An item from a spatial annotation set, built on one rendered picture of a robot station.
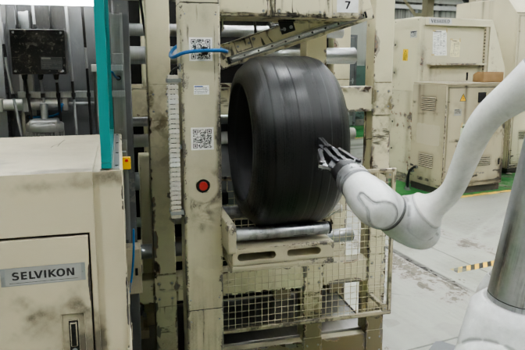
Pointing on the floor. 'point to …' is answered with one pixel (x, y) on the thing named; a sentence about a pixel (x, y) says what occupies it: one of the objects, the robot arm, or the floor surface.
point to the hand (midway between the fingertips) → (323, 146)
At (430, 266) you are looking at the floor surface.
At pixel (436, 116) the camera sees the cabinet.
